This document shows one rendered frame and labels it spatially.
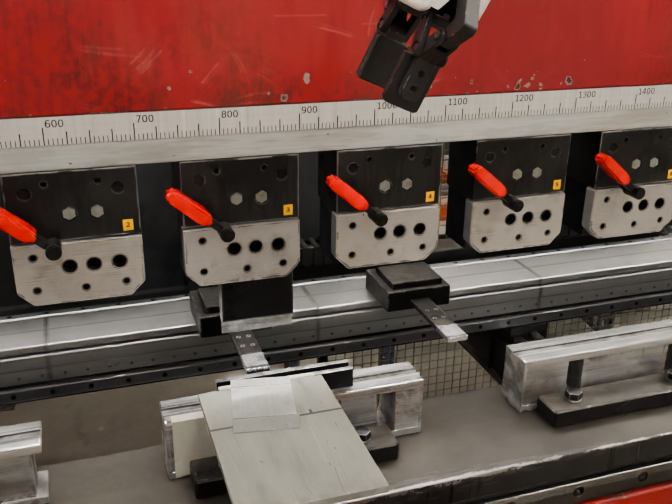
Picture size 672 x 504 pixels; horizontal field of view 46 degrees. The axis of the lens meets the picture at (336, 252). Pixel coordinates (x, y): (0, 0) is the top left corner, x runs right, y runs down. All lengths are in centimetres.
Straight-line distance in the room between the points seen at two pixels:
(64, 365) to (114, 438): 150
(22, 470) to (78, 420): 182
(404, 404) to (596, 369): 35
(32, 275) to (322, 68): 43
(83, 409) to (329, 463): 211
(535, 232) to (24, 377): 83
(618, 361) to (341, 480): 62
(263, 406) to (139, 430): 180
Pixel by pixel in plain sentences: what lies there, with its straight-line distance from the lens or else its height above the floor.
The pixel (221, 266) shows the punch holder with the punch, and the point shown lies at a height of 120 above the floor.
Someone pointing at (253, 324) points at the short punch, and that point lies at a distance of 112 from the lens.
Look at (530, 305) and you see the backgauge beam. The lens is 159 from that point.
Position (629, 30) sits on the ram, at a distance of 120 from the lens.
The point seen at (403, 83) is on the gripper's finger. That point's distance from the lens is 61.
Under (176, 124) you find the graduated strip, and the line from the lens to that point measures 96.
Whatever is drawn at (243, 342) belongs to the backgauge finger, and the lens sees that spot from 125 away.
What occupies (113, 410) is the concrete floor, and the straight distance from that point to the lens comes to 300.
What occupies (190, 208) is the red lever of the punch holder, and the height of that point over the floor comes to 129.
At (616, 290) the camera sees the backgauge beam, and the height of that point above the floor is 94.
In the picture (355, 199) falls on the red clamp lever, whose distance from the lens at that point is 100.
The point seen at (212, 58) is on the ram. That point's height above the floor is 146.
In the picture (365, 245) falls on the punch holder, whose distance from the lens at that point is 107.
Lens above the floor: 160
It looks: 22 degrees down
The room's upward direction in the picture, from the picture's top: 1 degrees clockwise
